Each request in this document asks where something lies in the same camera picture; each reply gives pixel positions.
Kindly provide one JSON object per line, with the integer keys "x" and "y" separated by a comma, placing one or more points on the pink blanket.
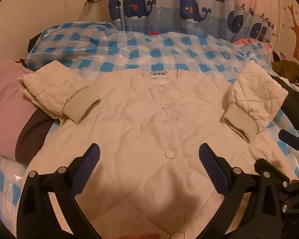
{"x": 7, "y": 104}

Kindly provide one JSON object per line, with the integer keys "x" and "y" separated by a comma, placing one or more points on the white quilted jacket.
{"x": 139, "y": 129}

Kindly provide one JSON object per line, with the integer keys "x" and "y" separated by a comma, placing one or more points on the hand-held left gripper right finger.
{"x": 211, "y": 166}

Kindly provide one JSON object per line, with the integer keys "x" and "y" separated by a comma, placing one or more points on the black cloth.
{"x": 296, "y": 104}

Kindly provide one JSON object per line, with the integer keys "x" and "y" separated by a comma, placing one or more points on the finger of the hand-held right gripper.
{"x": 290, "y": 139}
{"x": 277, "y": 170}

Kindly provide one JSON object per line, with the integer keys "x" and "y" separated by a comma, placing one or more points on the dark brown cloth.
{"x": 32, "y": 139}

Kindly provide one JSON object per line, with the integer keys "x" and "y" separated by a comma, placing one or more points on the whale print curtain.
{"x": 169, "y": 7}

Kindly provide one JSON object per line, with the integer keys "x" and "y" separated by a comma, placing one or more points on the olive cloth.
{"x": 286, "y": 68}

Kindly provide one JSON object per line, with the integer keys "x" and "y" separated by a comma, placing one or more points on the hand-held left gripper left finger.
{"x": 88, "y": 164}

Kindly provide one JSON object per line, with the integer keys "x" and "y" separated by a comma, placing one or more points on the pink cloth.
{"x": 244, "y": 40}

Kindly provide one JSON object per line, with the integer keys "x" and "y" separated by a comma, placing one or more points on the blue checkered plastic-covered bedding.
{"x": 164, "y": 49}

